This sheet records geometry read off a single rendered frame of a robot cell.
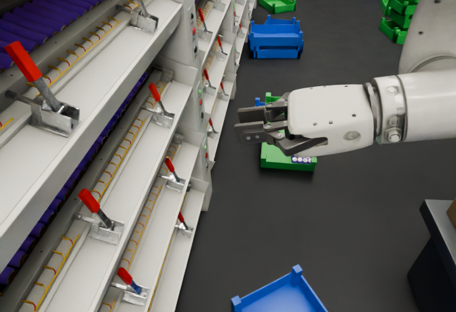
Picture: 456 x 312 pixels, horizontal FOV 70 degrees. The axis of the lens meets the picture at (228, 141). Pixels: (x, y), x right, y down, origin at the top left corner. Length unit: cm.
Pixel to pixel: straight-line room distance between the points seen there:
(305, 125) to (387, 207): 86
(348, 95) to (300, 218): 73
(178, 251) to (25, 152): 63
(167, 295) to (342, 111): 63
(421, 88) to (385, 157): 100
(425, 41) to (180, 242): 73
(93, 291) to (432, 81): 47
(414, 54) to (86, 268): 51
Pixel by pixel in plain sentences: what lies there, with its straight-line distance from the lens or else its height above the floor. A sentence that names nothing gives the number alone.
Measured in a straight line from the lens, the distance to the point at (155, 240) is 71.
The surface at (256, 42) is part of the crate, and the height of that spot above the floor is 10.
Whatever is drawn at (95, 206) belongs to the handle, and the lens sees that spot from 46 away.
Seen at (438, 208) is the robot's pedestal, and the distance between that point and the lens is 89.
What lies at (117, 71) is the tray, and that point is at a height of 68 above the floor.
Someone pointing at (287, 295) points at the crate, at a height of 0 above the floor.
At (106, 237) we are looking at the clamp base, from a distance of 50.
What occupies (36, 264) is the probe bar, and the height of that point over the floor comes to 53.
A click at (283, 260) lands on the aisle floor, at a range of 102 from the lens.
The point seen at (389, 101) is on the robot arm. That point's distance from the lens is 41.
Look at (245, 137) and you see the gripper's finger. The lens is 43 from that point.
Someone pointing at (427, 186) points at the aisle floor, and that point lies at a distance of 135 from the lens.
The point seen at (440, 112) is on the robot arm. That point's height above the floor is 67.
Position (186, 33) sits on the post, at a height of 61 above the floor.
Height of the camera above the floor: 88
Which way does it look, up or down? 40 degrees down
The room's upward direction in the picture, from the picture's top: 2 degrees counter-clockwise
